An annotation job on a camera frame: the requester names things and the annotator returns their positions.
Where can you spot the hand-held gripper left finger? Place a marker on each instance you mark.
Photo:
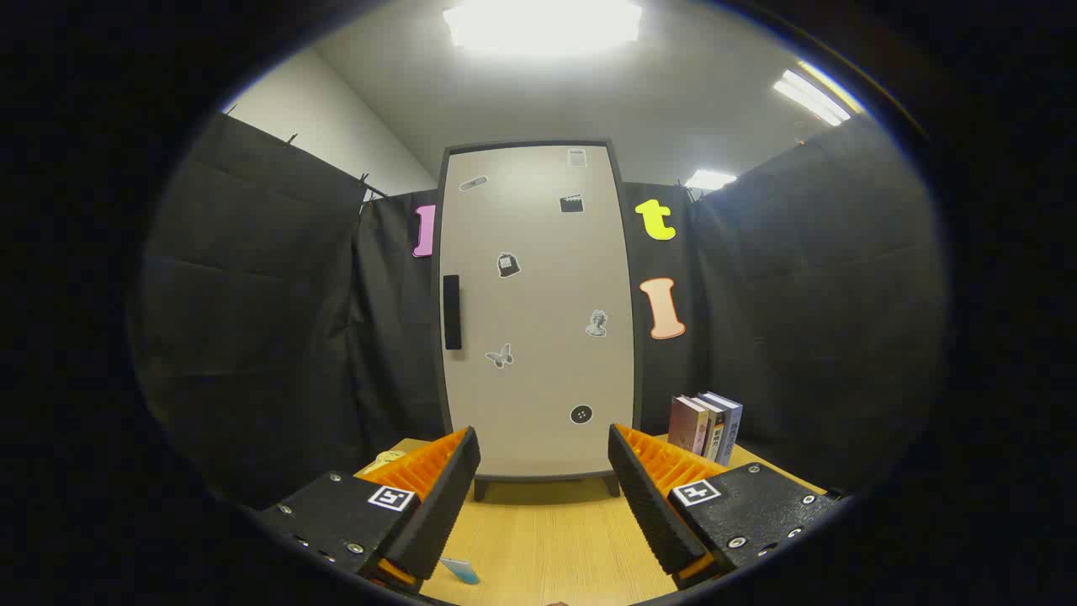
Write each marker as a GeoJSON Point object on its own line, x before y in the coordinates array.
{"type": "Point", "coordinates": [446, 505]}

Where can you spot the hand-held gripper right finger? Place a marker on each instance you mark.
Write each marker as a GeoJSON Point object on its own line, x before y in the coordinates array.
{"type": "Point", "coordinates": [644, 505]}

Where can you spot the blue and white tube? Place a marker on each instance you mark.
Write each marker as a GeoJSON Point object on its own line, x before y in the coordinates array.
{"type": "Point", "coordinates": [461, 571]}

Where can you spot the yellow plush toy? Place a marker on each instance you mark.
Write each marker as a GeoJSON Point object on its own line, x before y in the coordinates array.
{"type": "Point", "coordinates": [389, 459]}

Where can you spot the pink book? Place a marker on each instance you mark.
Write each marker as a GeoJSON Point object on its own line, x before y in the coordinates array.
{"type": "Point", "coordinates": [686, 425]}

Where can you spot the white book with dark spine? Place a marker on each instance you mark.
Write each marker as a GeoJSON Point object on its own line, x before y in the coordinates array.
{"type": "Point", "coordinates": [715, 433]}

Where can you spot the dark grey cabinet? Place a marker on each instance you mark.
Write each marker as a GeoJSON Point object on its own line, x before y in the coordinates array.
{"type": "Point", "coordinates": [436, 396]}

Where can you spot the small ceiling light panel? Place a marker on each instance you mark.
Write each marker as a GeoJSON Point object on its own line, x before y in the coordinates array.
{"type": "Point", "coordinates": [709, 179]}

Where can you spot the long ceiling light strip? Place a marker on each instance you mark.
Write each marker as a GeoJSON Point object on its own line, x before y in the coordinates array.
{"type": "Point", "coordinates": [812, 98]}

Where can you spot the large ceiling light panel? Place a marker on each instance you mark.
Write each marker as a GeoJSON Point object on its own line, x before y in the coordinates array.
{"type": "Point", "coordinates": [543, 23]}

